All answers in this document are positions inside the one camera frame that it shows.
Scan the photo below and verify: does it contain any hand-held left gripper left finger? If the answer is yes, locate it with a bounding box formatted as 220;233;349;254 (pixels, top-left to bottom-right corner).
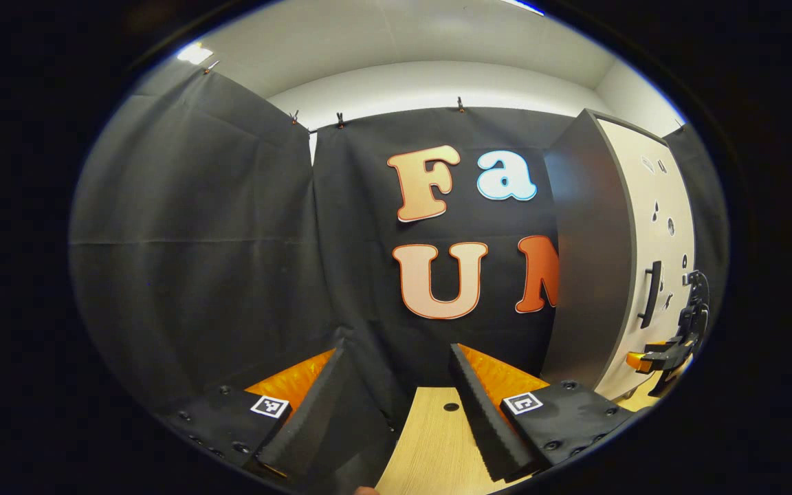
162;347;352;483

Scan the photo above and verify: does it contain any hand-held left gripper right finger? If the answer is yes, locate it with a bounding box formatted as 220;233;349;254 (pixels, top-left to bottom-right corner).
449;342;650;483

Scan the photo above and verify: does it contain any black backdrop cloth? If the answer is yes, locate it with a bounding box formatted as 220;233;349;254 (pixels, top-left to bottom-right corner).
69;58;728;475

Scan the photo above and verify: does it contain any black door handle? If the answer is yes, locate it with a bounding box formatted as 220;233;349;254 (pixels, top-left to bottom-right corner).
638;260;663;329

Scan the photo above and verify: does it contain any white cabinet door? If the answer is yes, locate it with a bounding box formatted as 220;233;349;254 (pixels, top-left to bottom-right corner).
595;117;698;402

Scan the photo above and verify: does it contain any row of cloth clips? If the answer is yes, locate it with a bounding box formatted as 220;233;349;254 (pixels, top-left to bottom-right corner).
203;60;685;131

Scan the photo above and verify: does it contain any grey cabinet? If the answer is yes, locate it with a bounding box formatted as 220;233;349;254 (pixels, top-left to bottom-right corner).
540;108;698;403

